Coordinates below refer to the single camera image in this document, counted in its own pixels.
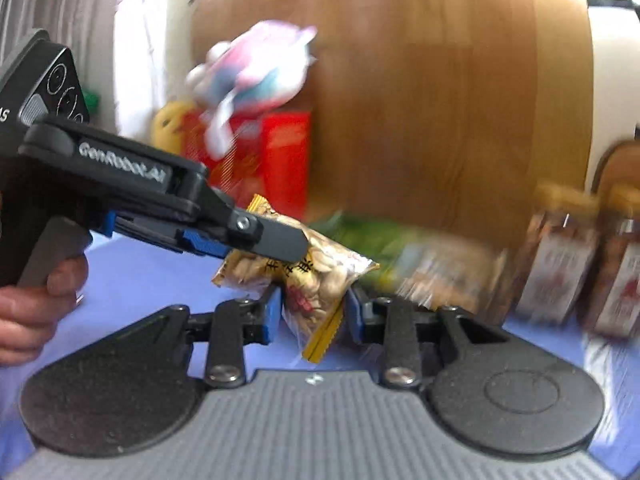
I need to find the peanut snack packet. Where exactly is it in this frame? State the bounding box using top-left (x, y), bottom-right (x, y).
top-left (212, 194), bottom-right (378, 364)

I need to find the person left hand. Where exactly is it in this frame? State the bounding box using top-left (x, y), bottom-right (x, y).
top-left (0, 255), bottom-right (89, 366)

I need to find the red gift box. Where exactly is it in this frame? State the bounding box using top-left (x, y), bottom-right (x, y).
top-left (181, 108), bottom-right (311, 219)

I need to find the black tin box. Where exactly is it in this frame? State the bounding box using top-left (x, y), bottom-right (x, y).
top-left (311, 211), bottom-right (509, 326)

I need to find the yellow duck plush toy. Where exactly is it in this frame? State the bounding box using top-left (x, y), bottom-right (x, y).
top-left (151, 101), bottom-right (194, 155)

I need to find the pink blue plush toy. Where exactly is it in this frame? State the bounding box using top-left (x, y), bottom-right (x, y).
top-left (186, 20), bottom-right (317, 160)

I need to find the brown round wooden board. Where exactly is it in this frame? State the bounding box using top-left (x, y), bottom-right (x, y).
top-left (591, 140), bottom-right (640, 195)

